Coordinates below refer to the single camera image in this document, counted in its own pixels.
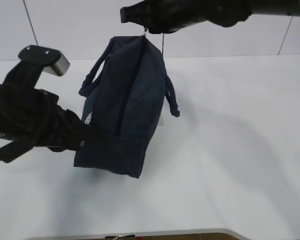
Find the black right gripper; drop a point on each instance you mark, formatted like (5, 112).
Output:
(170, 16)

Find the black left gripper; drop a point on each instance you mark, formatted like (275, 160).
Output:
(27, 120)

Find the dark navy fabric lunch bag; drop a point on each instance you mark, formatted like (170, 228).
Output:
(124, 95)

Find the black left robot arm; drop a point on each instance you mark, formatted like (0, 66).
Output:
(32, 118)

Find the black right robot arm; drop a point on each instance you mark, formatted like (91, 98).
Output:
(274, 7)

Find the silver wrist camera on left gripper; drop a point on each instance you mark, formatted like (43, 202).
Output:
(34, 60)

